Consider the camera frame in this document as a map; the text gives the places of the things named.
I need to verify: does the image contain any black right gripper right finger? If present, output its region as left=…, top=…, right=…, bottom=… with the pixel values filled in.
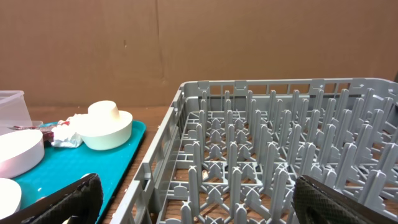
left=292, top=175, right=397, bottom=224

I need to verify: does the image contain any red snack wrapper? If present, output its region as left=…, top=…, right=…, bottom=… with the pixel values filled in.
left=9, top=121, right=70, bottom=142

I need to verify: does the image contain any cream cup upside down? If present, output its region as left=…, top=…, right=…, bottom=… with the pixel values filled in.
left=88, top=100, right=120, bottom=122

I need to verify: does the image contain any clear plastic bin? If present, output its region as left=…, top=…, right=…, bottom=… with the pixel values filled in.
left=0, top=90, right=43, bottom=135

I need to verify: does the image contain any grey dish rack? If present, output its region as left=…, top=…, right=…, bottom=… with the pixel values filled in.
left=111, top=78, right=397, bottom=223

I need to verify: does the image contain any teal plastic tray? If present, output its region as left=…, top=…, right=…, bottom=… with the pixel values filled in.
left=13, top=121, right=146, bottom=218

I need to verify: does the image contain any pink bowl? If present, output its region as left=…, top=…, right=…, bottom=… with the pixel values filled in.
left=1, top=129, right=45, bottom=178

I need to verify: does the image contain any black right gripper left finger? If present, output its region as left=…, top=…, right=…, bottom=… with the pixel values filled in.
left=1, top=173, right=104, bottom=224

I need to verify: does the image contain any pink plate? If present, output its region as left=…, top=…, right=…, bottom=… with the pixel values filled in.
left=0, top=178, right=22, bottom=219

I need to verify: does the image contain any crumpled foil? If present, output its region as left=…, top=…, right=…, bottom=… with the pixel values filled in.
left=51, top=114, right=83, bottom=148

